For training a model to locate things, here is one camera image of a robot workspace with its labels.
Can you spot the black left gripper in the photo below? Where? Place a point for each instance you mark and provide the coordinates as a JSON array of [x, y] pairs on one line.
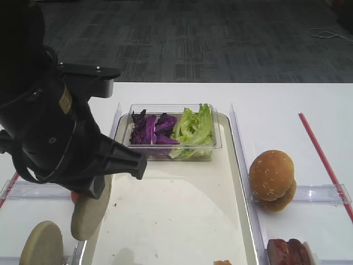
[[53, 138]]

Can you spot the bun slice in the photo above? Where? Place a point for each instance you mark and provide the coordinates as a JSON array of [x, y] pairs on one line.
[[88, 212], [43, 246]]

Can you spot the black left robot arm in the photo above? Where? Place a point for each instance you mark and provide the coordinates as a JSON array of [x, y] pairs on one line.
[[24, 57]]

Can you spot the red tomato slices stack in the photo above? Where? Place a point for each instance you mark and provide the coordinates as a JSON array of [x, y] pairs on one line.
[[74, 197]]

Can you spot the green lettuce leaves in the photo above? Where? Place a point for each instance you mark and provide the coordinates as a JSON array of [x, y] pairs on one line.
[[194, 129]]

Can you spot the brown meat patties stack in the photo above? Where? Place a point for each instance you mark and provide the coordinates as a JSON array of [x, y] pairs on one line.
[[293, 251]]

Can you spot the purple cabbage leaves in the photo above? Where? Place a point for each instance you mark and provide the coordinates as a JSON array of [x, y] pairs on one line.
[[150, 131]]

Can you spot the clear plastic salad container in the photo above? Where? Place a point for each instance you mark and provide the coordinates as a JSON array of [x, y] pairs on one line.
[[172, 109]]

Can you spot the left upper clear pusher track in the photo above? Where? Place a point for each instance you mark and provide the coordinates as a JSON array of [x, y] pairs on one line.
[[26, 190]]

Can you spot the left red strip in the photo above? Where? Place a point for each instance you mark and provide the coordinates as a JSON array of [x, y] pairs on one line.
[[5, 191]]

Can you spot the red strip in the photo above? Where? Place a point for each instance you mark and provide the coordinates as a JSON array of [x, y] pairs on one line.
[[327, 165], [5, 191]]

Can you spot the white rectangular tray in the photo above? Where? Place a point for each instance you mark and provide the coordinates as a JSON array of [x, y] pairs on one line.
[[181, 212]]

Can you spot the sesame top bun front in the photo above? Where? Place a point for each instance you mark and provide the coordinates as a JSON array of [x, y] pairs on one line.
[[271, 175]]

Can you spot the sesame bun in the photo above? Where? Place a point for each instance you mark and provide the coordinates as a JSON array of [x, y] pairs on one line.
[[271, 175], [280, 203]]

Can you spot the sesame top bun rear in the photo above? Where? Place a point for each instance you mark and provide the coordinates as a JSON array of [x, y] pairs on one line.
[[280, 203]]

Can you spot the right red strip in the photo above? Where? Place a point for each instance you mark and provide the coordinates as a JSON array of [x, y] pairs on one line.
[[327, 165]]

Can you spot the right upper clear pusher track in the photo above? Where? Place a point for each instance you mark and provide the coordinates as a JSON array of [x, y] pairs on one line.
[[326, 194]]

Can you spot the right lower clear pusher track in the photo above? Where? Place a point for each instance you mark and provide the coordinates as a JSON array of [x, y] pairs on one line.
[[336, 262]]

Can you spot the right clear long rail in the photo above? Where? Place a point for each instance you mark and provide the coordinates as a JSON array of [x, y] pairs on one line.
[[255, 229]]

